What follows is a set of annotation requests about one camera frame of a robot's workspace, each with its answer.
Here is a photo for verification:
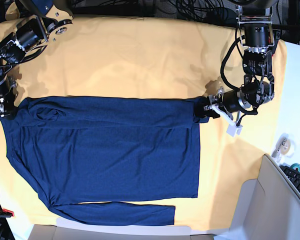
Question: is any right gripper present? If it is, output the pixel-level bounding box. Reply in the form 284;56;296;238
0;79;18;120

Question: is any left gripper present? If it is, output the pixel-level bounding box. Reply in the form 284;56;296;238
194;86;252;123

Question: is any navy blue long-sleeve shirt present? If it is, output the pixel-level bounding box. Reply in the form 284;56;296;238
0;96;208;226

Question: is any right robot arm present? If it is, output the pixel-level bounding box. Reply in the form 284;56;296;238
0;0;73;118

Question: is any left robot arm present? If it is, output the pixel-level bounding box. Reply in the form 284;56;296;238
194;0;281;120

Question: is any clear tape dispenser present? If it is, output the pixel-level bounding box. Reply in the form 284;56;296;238
271;132;296;161

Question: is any yellow table cloth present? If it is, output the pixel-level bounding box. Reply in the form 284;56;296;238
9;16;287;231

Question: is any red black clamp bottom left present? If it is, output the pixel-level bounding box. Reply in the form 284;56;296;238
0;209;15;218

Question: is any red black clamp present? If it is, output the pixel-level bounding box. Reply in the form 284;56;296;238
0;209;15;218
272;29;282;49

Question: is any red black clamp top right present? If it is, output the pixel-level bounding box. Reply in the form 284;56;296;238
272;29;282;49

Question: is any green tape roll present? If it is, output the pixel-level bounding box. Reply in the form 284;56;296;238
290;163;300;172

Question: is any cardboard box right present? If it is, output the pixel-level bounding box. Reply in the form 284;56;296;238
227;154;300;240

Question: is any cardboard box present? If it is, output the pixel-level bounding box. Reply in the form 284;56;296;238
227;154;300;240
28;217;216;240

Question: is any cardboard box bottom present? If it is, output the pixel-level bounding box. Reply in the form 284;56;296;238
28;217;216;240

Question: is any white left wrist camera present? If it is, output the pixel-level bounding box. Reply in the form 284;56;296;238
226;124;243;137

